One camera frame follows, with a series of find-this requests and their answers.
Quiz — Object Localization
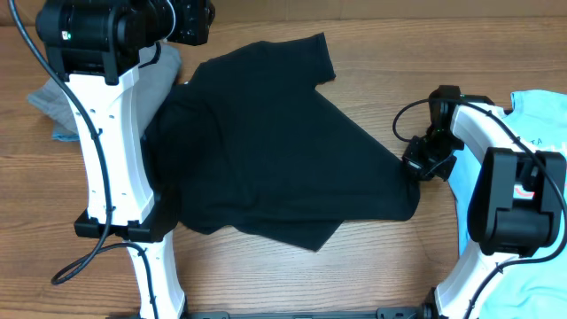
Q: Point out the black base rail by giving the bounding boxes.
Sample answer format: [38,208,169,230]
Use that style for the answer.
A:
[183,304,440,319]

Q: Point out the light blue printed t-shirt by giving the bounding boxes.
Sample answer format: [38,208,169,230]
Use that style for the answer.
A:
[449,89,567,319]

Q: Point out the folded grey shorts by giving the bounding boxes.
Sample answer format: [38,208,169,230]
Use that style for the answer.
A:
[27,43,182,142]

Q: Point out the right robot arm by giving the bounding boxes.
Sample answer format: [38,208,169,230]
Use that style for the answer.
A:
[402,85,566,318]

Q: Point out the black t-shirt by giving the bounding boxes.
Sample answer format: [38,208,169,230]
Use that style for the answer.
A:
[145,34,420,251]

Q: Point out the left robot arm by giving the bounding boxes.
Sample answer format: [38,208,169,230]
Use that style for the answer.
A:
[35,0,215,318]

